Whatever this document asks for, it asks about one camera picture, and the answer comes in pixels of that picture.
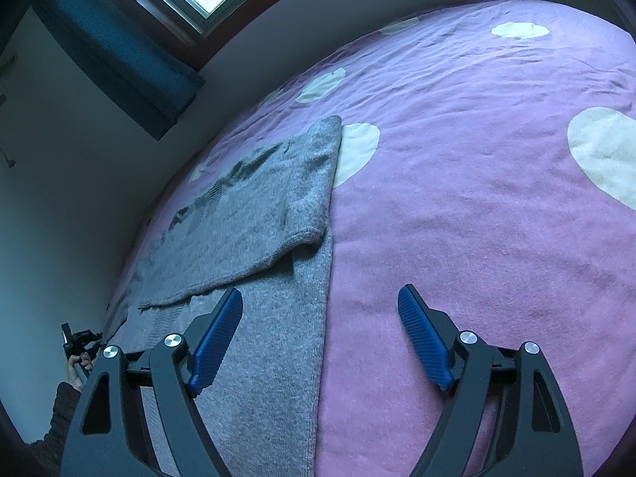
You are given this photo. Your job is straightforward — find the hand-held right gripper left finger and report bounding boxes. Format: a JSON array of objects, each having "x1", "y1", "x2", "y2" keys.
[{"x1": 60, "y1": 287, "x2": 244, "y2": 477}]

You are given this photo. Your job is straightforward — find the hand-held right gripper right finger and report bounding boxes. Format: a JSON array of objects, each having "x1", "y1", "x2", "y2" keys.
[{"x1": 397, "y1": 284, "x2": 584, "y2": 477}]

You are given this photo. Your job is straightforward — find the blue curtain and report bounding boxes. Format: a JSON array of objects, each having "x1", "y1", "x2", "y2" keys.
[{"x1": 32, "y1": 0, "x2": 206, "y2": 141}]

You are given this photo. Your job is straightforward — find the person's left forearm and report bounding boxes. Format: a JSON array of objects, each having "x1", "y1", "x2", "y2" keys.
[{"x1": 27, "y1": 382, "x2": 83, "y2": 477}]

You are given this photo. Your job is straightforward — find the purple blanket with white dots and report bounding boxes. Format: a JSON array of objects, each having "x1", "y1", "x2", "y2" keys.
[{"x1": 107, "y1": 0, "x2": 636, "y2": 477}]

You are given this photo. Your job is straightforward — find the person's left hand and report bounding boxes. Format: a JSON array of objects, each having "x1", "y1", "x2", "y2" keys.
[{"x1": 67, "y1": 352, "x2": 95, "y2": 392}]

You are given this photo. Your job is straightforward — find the grey knit sweater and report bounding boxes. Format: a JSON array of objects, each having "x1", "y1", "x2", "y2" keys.
[{"x1": 107, "y1": 115, "x2": 343, "y2": 477}]

